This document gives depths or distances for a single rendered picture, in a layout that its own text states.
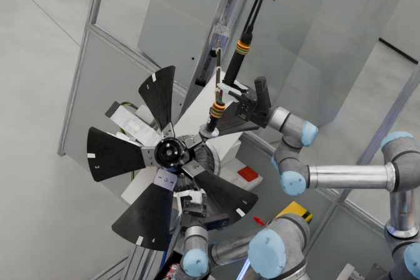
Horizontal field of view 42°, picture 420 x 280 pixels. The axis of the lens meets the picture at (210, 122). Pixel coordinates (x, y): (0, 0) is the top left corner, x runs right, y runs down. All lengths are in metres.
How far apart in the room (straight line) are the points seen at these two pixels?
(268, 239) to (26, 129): 2.74
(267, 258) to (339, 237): 1.26
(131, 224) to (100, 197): 1.53
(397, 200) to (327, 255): 0.84
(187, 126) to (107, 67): 1.02
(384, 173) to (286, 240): 0.45
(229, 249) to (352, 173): 0.46
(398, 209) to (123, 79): 1.74
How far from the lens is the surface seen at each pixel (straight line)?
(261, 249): 1.52
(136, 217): 2.07
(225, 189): 2.05
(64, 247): 3.26
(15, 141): 3.87
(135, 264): 2.66
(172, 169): 2.05
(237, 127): 2.03
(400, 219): 2.13
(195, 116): 2.36
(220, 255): 1.84
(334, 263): 2.83
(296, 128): 1.80
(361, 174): 1.80
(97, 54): 3.28
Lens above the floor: 2.43
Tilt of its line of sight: 32 degrees down
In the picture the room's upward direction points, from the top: 22 degrees clockwise
